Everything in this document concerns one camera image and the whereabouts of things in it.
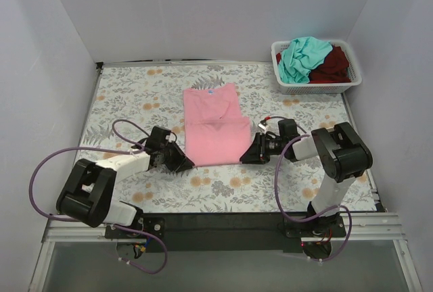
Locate floral table mat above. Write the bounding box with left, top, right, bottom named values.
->
left=64, top=64, right=378, bottom=214

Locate teal t shirt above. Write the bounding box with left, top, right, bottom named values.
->
left=278, top=36, right=333, bottom=84

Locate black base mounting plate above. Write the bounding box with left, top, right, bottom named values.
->
left=104, top=212, right=348, bottom=261

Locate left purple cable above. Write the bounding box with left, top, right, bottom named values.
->
left=28, top=119, right=169, bottom=275

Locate aluminium frame rail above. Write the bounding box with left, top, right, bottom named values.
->
left=28, top=212, right=109, bottom=292

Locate dark red t shirt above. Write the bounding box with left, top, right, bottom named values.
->
left=277, top=45, right=350, bottom=84

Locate white plastic basket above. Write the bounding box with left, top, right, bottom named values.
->
left=271, top=39, right=362, bottom=95

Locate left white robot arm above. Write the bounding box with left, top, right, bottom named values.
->
left=56, top=126, right=195, bottom=238

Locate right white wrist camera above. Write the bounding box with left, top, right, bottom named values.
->
left=257, top=117, right=269, bottom=134

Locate pink t shirt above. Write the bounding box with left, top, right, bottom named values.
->
left=183, top=83, right=251, bottom=167

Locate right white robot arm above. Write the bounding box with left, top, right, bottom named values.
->
left=240, top=116, right=373, bottom=236

